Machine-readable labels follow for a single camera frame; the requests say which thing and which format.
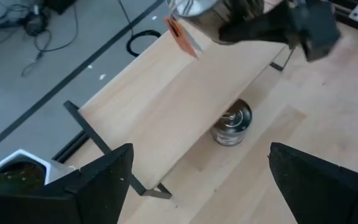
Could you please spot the green artificial cactus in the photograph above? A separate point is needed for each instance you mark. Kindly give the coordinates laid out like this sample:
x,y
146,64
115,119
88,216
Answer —
x,y
11,180

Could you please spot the white paper scrap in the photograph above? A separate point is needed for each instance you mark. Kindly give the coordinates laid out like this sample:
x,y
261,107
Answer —
x,y
89,66
102,76
154,17

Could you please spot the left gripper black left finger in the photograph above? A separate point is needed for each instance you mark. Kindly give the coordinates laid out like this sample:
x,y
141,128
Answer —
x,y
104,186

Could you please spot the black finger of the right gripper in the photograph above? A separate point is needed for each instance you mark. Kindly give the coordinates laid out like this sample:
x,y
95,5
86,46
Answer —
x,y
259,29

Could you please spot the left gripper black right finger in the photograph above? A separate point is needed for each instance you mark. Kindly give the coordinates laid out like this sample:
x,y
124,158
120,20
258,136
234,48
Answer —
x,y
315,193

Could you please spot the wooden shelf riser black frame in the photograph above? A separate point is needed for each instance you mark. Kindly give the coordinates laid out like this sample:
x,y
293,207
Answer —
x,y
166,109

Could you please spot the white plant pot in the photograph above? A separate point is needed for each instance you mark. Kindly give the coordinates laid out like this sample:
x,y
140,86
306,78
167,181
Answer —
x,y
59,172

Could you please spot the ribbed metal candle tin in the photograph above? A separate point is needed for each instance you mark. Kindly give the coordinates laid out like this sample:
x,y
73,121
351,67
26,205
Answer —
x,y
228,12
232,124

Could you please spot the black box on floor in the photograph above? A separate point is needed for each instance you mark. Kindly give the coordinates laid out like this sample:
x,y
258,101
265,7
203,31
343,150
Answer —
x,y
59,4

